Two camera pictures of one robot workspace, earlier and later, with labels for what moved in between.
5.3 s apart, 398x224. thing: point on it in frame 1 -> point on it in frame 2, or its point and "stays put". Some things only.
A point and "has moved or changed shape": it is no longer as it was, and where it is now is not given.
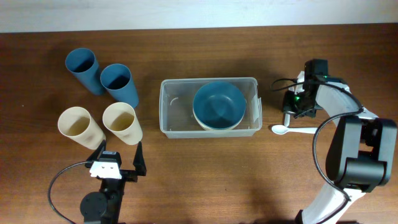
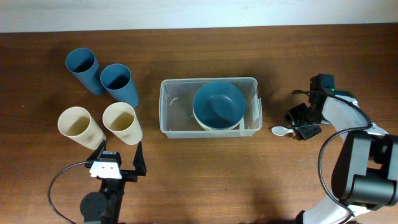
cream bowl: [216, 129] stays put
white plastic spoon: [282, 130] stays put
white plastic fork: [286, 117] has moved or changed shape
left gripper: [140, 167] stays put
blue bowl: [219, 105] stays put
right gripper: [287, 106] -> [299, 132]
